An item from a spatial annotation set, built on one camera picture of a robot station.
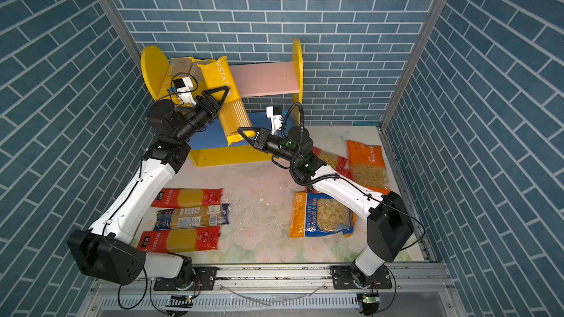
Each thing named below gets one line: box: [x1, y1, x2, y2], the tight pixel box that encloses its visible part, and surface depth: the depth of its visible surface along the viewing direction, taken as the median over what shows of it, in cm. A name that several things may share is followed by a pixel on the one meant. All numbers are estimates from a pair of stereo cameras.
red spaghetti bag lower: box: [136, 226, 222, 254], surface depth 82 cm
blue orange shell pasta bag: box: [289, 192, 357, 239], surface depth 84 cm
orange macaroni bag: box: [346, 140, 391, 196], surface depth 104 cm
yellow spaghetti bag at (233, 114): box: [196, 56, 252, 147], surface depth 67 cm
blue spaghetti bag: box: [153, 203, 231, 232], surface depth 88 cm
